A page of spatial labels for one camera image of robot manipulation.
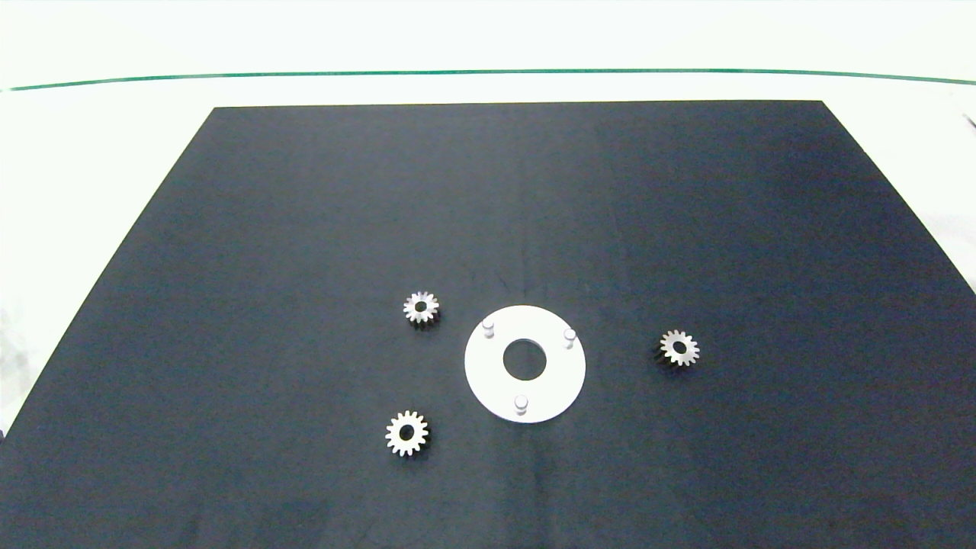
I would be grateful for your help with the round white plate with pins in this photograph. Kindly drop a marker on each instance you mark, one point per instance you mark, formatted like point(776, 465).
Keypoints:
point(560, 381)

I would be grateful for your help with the small steel planetary gear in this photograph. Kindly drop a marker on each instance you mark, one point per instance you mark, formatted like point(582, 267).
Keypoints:
point(396, 431)
point(689, 349)
point(430, 308)

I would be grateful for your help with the dark rectangular work mat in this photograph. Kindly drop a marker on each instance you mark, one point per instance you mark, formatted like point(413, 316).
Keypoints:
point(305, 229)

